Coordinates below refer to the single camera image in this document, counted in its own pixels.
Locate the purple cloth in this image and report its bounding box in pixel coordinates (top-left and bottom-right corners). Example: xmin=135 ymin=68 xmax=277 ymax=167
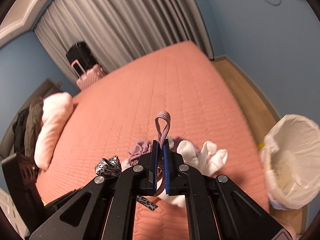
xmin=123 ymin=135 xmax=183 ymax=166

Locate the white lined trash bin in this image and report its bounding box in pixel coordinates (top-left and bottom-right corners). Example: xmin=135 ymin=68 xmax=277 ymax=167
xmin=260 ymin=114 xmax=319 ymax=210

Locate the leopard print ribbon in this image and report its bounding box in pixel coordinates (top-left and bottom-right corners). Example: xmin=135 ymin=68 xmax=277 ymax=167
xmin=95 ymin=156 xmax=158 ymax=211

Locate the white sock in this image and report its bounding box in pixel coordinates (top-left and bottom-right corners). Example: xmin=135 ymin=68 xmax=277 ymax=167
xmin=157 ymin=134 xmax=229 ymax=209

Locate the dark wooden nightstand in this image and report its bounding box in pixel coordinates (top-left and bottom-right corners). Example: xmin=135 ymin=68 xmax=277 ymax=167
xmin=2 ymin=153 xmax=46 ymax=233

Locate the pink pillow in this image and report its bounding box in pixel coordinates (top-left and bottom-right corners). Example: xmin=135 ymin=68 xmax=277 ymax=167
xmin=34 ymin=92 xmax=74 ymax=171

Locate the dark jacket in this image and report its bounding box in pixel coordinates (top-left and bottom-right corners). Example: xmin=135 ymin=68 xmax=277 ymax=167
xmin=12 ymin=97 xmax=43 ymax=163

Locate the orange quilted bed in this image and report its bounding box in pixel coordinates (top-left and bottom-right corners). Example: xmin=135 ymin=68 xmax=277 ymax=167
xmin=35 ymin=41 xmax=270 ymax=240

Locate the pink hard suitcase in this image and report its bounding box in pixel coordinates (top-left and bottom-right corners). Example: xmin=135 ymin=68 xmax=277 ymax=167
xmin=71 ymin=60 xmax=106 ymax=91

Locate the black suitcase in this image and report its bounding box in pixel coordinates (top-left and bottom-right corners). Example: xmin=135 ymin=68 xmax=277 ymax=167
xmin=66 ymin=41 xmax=98 ymax=77

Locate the grey pleated curtain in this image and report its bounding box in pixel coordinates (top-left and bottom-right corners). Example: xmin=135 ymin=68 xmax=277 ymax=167
xmin=34 ymin=0 xmax=214 ymax=82

